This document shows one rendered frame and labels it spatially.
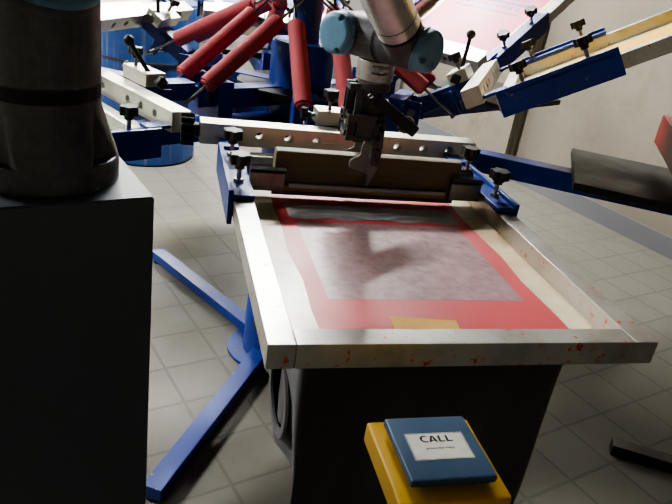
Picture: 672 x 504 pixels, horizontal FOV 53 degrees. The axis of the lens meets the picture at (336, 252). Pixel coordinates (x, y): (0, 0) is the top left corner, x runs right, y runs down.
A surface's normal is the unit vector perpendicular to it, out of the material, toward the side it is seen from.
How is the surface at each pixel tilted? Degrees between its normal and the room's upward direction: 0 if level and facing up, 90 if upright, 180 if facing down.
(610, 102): 90
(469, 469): 0
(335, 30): 90
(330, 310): 0
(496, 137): 90
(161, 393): 0
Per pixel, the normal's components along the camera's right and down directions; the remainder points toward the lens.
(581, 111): -0.85, 0.11
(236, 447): 0.14, -0.90
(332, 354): 0.22, 0.44
